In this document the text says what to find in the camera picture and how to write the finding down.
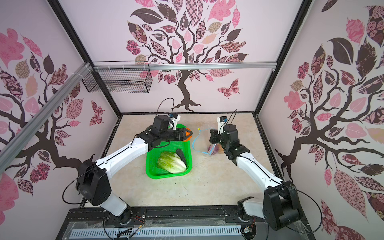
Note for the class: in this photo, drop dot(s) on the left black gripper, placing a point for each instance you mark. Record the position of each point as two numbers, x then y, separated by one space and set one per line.
182 136

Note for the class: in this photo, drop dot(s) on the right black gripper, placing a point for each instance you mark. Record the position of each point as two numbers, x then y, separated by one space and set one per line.
215 135

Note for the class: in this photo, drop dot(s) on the orange small pumpkin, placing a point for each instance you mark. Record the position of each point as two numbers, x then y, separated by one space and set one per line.
188 134

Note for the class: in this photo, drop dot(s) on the brown potato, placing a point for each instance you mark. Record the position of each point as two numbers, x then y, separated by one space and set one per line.
219 149

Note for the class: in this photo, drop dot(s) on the dark green cucumber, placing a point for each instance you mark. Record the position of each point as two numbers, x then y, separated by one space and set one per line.
182 157

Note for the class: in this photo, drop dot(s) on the napa cabbage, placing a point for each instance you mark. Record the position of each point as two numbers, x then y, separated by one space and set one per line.
171 163

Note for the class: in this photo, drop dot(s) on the green plastic basket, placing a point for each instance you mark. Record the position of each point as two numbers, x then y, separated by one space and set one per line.
154 172

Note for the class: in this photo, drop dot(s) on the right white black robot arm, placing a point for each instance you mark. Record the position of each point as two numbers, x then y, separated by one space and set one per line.
281 205

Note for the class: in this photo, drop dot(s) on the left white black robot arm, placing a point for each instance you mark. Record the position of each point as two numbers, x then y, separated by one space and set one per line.
93 182

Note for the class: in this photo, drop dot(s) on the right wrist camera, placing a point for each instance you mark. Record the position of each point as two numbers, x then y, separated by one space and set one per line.
223 120

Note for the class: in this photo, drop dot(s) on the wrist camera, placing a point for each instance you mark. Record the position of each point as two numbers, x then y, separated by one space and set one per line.
223 120
173 121

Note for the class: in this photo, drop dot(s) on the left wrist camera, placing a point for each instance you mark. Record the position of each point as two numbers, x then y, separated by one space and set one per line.
173 121

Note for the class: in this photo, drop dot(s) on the black wire wall basket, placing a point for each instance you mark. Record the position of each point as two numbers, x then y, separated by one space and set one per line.
119 77

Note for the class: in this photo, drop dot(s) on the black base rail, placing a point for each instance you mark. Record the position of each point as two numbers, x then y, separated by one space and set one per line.
186 216

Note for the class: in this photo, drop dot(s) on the white slotted cable duct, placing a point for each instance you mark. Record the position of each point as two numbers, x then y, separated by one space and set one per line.
154 232

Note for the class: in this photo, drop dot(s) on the aluminium rail back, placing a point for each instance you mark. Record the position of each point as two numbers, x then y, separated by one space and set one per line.
199 66

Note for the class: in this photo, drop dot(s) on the aluminium rail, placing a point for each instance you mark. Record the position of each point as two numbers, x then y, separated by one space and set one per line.
11 150
199 66

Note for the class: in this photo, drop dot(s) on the aluminium rail left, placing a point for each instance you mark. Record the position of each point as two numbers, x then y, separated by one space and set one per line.
11 150

